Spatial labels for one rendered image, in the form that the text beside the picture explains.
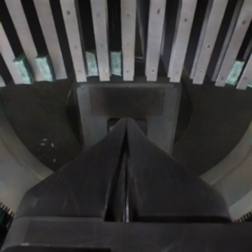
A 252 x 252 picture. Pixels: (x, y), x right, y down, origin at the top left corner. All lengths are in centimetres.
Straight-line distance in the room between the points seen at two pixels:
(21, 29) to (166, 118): 102
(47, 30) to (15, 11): 3
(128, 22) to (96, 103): 95
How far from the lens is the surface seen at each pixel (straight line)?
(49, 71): 23
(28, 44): 24
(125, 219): 85
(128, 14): 20
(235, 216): 161
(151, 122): 120
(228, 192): 183
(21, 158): 180
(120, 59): 22
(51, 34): 23
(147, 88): 109
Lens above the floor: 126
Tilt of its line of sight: 53 degrees down
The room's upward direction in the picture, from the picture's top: 178 degrees counter-clockwise
